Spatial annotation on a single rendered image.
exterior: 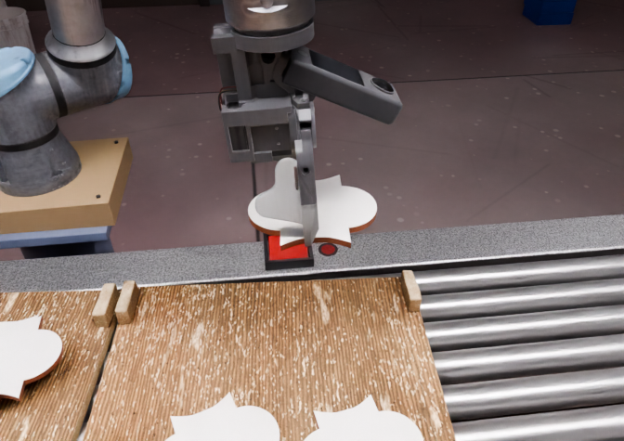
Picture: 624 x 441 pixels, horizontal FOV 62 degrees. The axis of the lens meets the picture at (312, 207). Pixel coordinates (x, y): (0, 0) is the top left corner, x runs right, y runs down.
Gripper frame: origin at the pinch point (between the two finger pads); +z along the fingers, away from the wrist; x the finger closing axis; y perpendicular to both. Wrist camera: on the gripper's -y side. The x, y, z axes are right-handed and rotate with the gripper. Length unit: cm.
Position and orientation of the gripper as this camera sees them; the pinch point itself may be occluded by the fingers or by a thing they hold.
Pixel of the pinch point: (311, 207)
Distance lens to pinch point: 56.5
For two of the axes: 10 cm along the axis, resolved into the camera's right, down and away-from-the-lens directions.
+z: 0.7, 7.9, 6.1
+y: -10.0, 0.8, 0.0
